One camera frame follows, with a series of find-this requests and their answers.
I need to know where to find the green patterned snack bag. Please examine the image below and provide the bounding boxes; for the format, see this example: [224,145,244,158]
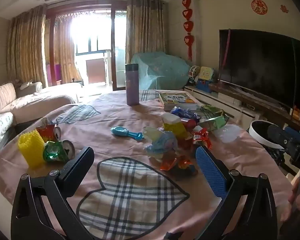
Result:
[201,104,224,116]

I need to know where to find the teal patterned cover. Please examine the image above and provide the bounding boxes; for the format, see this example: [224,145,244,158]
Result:
[130,52,192,90]

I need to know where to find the crushed red can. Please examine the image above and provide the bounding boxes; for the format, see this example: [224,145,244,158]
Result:
[36,124,62,143]

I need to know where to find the red orange foil wrapper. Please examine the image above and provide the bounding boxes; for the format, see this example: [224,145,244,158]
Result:
[160,155,198,175]

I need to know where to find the light blue white packet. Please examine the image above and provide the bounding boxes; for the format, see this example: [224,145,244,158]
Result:
[143,126,178,159]

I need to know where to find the blue foil wrapper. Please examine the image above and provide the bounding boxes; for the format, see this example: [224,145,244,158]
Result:
[170,106,200,120]

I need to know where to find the black bin liner bag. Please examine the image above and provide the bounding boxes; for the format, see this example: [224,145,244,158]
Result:
[251,121,286,166]

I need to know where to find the pink plaid heart tablecloth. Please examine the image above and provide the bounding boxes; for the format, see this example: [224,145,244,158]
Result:
[0,89,294,240]

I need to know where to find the person's right hand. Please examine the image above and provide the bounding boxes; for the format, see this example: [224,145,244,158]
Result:
[280,177,300,223]

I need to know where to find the yellow spiky plastic container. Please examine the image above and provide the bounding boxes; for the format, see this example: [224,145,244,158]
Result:
[18,129,46,168]

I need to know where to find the red heart hanging decoration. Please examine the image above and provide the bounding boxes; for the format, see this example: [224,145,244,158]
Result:
[182,0,195,61]

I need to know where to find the purple thermos bottle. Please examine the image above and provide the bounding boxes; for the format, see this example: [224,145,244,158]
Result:
[125,64,140,106]

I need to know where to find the children's book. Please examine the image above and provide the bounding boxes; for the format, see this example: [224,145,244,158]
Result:
[158,92,199,112]

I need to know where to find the green carton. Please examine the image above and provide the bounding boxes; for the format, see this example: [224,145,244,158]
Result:
[199,115,229,132]

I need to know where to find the white red cage ball toy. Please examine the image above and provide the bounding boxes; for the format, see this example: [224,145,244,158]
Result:
[189,65,200,83]

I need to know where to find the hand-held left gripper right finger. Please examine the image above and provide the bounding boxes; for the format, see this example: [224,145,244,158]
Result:
[195,145,278,240]

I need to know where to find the red pink toy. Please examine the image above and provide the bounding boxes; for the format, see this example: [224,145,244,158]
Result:
[182,119,197,130]

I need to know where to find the wooden glass sliding door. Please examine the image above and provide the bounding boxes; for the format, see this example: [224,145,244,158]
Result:
[111,4,128,91]

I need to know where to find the blue toy block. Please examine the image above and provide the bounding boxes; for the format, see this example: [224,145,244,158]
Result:
[196,79,212,92]

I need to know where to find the blue toy brush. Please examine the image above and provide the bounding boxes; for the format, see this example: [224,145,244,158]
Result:
[110,126,143,141]

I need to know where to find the person's right forearm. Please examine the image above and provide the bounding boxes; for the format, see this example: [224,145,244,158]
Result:
[279,206,300,240]

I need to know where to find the white carton box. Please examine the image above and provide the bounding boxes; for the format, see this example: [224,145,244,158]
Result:
[161,113,182,125]

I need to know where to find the red round paper cutting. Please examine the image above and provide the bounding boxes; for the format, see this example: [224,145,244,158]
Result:
[251,0,268,15]

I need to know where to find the white wooden television cabinet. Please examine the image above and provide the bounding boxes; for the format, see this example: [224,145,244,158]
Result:
[184,82,300,178]

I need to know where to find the red silver foil wrapper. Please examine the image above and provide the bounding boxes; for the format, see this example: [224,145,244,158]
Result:
[191,127,212,149]

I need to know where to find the pink striped pillow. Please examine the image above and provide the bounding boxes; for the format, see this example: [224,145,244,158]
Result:
[0,82,17,115]

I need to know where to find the beige patterned curtain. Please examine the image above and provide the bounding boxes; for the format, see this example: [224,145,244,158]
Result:
[126,0,168,63]
[54,17,82,80]
[6,5,48,85]

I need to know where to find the clear plastic lid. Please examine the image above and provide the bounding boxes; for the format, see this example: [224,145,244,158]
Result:
[214,124,242,143]

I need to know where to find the yellow snack packet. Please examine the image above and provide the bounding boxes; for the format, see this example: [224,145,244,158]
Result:
[164,122,190,140]

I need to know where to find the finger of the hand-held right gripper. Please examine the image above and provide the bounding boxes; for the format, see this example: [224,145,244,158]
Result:
[267,124,290,151]
[284,126,300,138]

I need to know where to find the black flat television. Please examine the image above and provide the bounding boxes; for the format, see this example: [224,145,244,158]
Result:
[219,29,300,110]

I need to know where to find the crushed green can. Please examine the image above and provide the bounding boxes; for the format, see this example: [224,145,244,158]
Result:
[42,140,75,163]

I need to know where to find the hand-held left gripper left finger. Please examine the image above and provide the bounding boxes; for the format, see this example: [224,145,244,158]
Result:
[11,146,95,240]

